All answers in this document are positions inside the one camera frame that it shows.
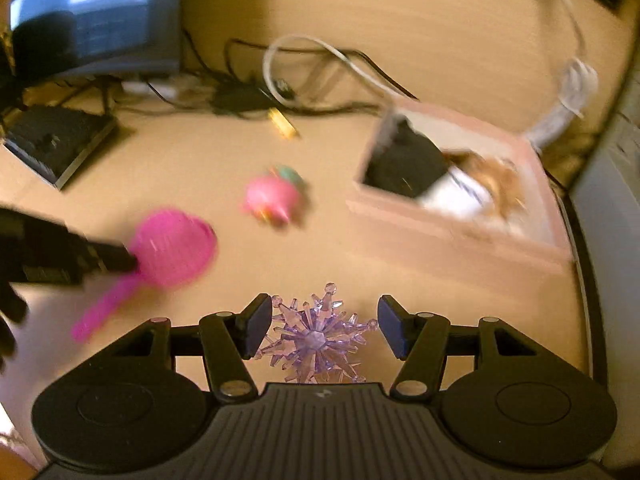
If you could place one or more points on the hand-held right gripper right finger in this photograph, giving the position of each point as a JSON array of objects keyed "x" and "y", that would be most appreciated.
[{"x": 392, "y": 327}]

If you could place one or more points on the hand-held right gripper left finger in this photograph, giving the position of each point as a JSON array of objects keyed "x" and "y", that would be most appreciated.
[{"x": 257, "y": 325}]

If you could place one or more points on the computer monitor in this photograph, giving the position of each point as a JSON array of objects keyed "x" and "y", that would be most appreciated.
[{"x": 100, "y": 20}]

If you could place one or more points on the computer tower case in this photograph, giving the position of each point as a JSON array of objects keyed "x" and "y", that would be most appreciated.
[{"x": 615, "y": 200}]

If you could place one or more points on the white power strip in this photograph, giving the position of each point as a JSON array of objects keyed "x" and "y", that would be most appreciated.
[{"x": 150, "y": 87}]

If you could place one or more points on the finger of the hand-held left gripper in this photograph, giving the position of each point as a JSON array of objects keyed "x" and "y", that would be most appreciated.
[{"x": 110, "y": 258}]

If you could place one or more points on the pink and green toy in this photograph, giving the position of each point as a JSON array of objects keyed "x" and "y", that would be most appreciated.
[{"x": 270, "y": 197}]

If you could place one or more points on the yellow toy brick strip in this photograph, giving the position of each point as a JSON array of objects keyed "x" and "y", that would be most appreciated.
[{"x": 282, "y": 122}]

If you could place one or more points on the black plush toy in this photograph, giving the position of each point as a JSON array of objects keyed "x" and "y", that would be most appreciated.
[{"x": 400, "y": 160}]

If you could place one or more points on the pink cardboard box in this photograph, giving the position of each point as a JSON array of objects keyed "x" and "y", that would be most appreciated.
[{"x": 450, "y": 245}]

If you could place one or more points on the black keyboard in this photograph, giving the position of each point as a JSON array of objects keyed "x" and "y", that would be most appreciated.
[{"x": 55, "y": 140}]

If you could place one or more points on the brown snack packet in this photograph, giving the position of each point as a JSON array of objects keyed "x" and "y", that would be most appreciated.
[{"x": 500, "y": 180}]

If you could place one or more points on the person's left hand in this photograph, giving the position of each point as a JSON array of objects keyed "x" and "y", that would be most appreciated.
[{"x": 9, "y": 305}]

